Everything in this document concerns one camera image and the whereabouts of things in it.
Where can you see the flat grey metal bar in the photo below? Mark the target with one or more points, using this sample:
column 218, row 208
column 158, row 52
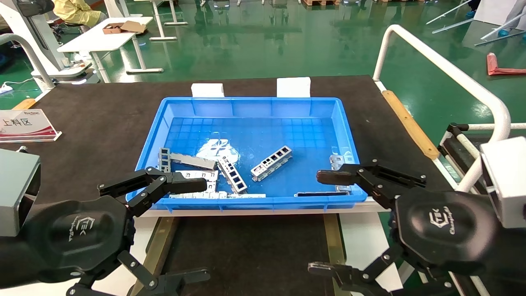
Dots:
column 193, row 161

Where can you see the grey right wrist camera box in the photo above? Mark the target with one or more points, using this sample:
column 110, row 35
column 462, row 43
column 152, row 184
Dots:
column 505, row 181

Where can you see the small white foam block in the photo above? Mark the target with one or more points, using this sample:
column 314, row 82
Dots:
column 207, row 90

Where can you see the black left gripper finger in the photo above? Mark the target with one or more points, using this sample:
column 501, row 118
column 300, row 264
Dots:
column 164, row 284
column 181, row 186

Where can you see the blue plastic bin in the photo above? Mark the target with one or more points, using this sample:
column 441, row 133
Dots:
column 263, row 109

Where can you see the flat grey plates pile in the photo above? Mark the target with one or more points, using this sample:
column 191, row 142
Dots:
column 230, row 195

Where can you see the white machine stand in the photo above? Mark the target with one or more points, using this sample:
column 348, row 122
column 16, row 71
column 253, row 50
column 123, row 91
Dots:
column 33, row 37

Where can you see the light grey comb metal part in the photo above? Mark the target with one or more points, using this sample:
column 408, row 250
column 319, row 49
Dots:
column 211, row 187
column 201, row 174

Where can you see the person in yellow coat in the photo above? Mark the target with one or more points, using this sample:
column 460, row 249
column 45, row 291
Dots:
column 76, row 10

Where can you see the large white foam block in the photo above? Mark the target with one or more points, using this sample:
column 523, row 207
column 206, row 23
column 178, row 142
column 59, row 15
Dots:
column 293, row 87

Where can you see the short wooden edge strip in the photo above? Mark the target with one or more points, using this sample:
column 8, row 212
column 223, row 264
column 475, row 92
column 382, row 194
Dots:
column 24, row 104

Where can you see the long wooden edge strip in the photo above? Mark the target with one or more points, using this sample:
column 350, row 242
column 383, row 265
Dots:
column 409, row 123

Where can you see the white work table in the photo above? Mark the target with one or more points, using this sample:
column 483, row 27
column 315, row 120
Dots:
column 98, row 41

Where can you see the grey metal part square holes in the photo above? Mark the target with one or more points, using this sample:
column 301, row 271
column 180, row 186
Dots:
column 271, row 163

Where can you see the black frame trolley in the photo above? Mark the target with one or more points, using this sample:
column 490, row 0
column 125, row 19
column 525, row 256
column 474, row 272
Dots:
column 456, row 148

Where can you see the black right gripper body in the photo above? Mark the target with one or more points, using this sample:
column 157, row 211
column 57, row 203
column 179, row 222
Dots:
column 444, row 230

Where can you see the grey curved handrail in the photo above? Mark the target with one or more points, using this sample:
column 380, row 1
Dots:
column 31, row 53

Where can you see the white table leg frame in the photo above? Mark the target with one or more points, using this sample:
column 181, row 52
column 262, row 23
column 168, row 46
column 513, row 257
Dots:
column 162, row 24

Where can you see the grey metal bracket rectangular holes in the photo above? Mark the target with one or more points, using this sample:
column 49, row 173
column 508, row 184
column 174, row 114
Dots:
column 232, row 174

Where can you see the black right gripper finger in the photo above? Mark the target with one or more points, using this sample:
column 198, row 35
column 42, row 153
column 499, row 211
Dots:
column 361, row 283
column 370, row 176

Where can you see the grey slotted metal part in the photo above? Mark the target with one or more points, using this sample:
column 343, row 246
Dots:
column 337, row 160

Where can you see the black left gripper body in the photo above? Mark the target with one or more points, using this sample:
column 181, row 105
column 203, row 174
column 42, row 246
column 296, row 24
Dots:
column 78, row 234

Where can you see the red floor object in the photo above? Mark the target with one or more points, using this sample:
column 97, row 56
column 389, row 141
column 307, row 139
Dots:
column 493, row 65

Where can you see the white metal bars on floor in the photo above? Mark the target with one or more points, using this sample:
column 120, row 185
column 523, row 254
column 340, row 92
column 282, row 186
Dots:
column 454, row 26

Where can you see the acrylic sign red white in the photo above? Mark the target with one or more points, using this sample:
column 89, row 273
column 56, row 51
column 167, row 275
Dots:
column 24, row 125

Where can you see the white tubular railing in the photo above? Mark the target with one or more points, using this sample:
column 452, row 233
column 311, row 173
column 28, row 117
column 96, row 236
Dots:
column 448, row 65

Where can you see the open cardboard box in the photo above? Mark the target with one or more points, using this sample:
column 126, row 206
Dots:
column 123, row 28

